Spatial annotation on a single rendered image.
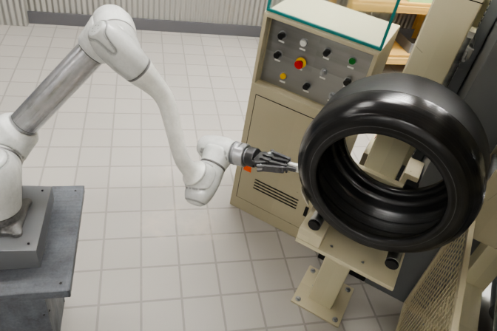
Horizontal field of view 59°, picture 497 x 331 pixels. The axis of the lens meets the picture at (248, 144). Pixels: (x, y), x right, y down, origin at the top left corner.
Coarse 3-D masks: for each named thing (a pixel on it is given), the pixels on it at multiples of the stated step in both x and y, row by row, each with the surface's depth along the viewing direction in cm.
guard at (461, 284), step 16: (464, 256) 138; (432, 272) 177; (448, 272) 152; (464, 272) 133; (416, 288) 193; (432, 288) 163; (448, 288) 141; (464, 288) 128; (416, 304) 178; (432, 304) 152; (448, 304) 132; (400, 320) 194; (416, 320) 166; (432, 320) 143; (448, 320) 126
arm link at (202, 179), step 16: (144, 80) 137; (160, 80) 142; (160, 96) 144; (160, 112) 148; (176, 112) 148; (176, 128) 149; (176, 144) 150; (176, 160) 152; (192, 176) 156; (208, 176) 158; (192, 192) 157; (208, 192) 158
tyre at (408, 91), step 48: (336, 96) 138; (384, 96) 121; (432, 96) 122; (336, 144) 161; (432, 144) 115; (480, 144) 121; (336, 192) 160; (384, 192) 161; (432, 192) 152; (480, 192) 118; (384, 240) 138; (432, 240) 130
